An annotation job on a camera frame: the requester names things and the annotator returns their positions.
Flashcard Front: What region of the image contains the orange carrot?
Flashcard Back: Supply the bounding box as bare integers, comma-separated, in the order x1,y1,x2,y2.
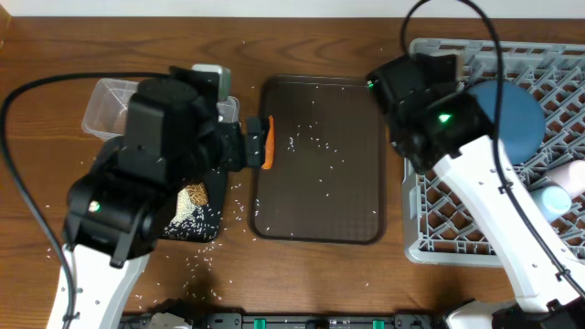
261,115,274,170

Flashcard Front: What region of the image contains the brown cookie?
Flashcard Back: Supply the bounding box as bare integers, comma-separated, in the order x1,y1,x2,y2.
185,183,209,206

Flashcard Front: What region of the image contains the blue plate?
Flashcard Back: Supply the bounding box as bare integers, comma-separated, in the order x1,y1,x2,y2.
464,80,545,165

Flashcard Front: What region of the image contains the light blue cup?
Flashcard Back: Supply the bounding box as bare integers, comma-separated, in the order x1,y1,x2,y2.
530,186,572,223

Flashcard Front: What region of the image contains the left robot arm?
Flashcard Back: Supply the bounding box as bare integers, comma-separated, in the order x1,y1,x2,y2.
48,65,275,328

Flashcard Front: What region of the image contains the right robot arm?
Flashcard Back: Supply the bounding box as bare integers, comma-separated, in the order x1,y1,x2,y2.
367,54,584,328

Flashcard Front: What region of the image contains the grey dishwasher rack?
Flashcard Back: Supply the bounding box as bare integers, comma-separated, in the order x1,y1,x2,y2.
401,38,584,267

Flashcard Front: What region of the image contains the white rice pile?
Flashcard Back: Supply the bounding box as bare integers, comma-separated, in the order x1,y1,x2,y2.
170,189,202,227

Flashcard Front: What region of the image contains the black plastic tray bin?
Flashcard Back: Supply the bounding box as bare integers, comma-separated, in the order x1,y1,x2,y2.
159,166,229,243

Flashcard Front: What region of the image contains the brown serving tray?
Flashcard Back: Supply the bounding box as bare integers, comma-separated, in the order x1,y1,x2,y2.
249,75,386,245

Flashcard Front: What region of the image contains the clear plastic bin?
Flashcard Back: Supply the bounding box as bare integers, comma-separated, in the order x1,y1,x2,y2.
81,78,239,141

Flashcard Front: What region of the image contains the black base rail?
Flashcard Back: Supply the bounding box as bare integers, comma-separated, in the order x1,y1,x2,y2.
118,300,443,329

